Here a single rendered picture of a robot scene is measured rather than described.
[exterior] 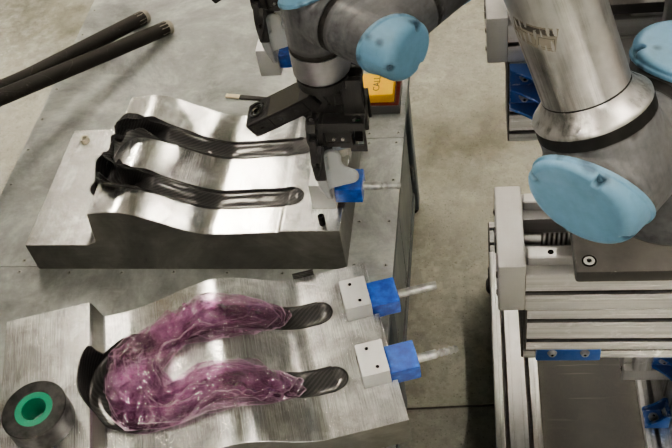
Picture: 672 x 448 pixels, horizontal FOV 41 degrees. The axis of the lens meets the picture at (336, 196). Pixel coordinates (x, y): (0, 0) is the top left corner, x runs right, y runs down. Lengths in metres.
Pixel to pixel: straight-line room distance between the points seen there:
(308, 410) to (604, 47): 0.60
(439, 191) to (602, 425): 0.92
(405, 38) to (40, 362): 0.64
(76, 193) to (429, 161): 1.35
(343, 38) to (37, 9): 2.74
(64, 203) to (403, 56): 0.70
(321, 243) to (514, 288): 0.32
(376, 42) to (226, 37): 0.86
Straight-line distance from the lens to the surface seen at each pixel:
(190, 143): 1.48
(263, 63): 1.54
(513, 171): 2.60
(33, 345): 1.29
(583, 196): 0.87
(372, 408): 1.17
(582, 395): 1.93
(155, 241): 1.39
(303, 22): 1.08
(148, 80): 1.80
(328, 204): 1.33
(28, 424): 1.18
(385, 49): 1.01
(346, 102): 1.19
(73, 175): 1.56
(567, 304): 1.18
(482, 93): 2.84
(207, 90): 1.73
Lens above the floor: 1.87
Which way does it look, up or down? 46 degrees down
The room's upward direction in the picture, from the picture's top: 11 degrees counter-clockwise
